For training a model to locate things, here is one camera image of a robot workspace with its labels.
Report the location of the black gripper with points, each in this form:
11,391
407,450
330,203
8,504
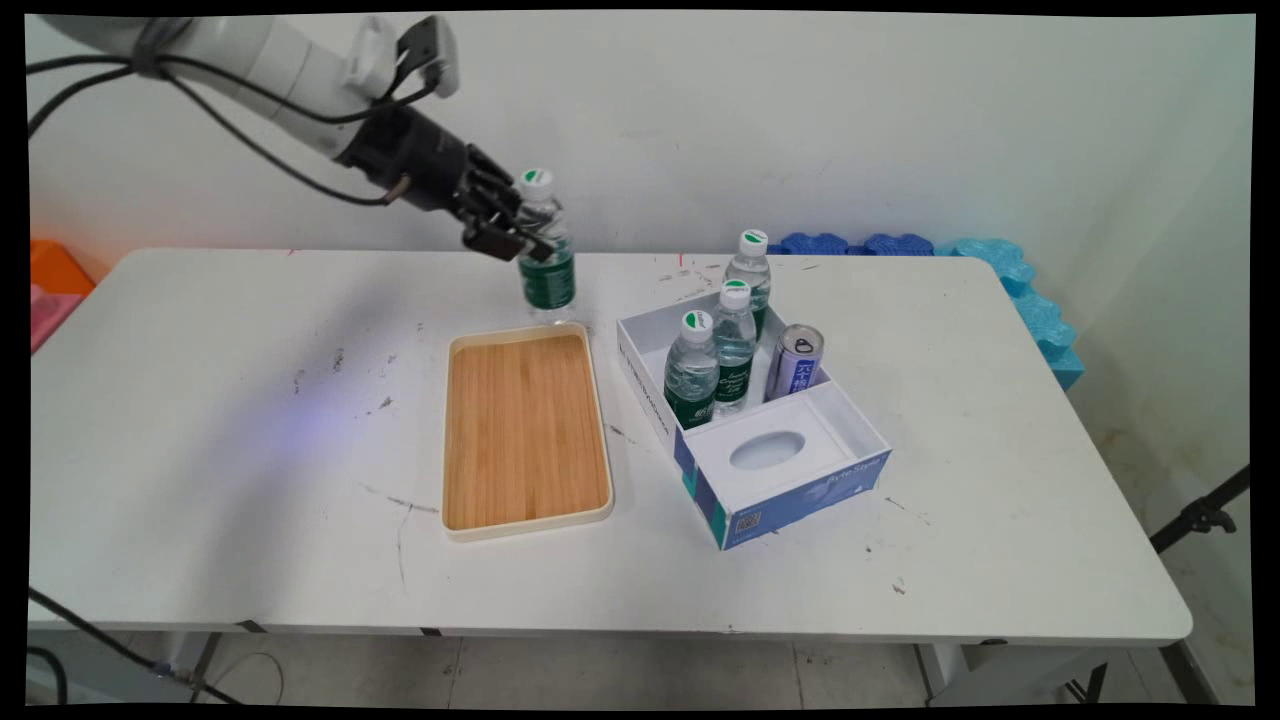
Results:
415,160

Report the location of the green label water bottle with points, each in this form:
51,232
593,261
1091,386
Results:
692,380
548,285
750,270
735,350

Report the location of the wooden tray with cream rim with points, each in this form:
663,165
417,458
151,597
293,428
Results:
525,430

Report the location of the silver and blue drink can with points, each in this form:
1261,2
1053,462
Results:
796,365

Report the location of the white and blue cardboard box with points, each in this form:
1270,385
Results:
790,480

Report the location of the orange plastic bin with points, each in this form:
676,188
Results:
58,270

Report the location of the pink plastic bin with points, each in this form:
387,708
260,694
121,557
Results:
50,315

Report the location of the grey table leg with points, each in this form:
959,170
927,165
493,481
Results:
195,655

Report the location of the light blue foam mat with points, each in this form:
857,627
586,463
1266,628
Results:
1040,320

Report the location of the black tripod leg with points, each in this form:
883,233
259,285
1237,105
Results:
1195,518

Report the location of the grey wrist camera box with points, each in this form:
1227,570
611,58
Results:
430,55

